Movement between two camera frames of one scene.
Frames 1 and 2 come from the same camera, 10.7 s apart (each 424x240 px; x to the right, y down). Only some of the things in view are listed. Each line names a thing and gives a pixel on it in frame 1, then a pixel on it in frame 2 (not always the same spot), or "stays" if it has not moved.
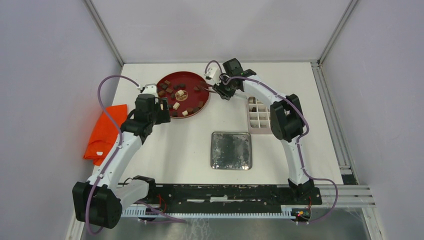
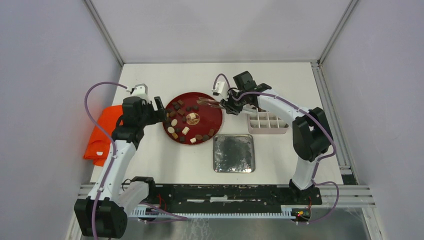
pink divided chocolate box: (258, 117) stays
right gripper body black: (225, 90) -> (233, 105)
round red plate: (186, 100) -> (190, 122)
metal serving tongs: (207, 87) -> (206, 101)
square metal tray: (231, 150) stays
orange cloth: (104, 133) stays
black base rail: (223, 195) stays
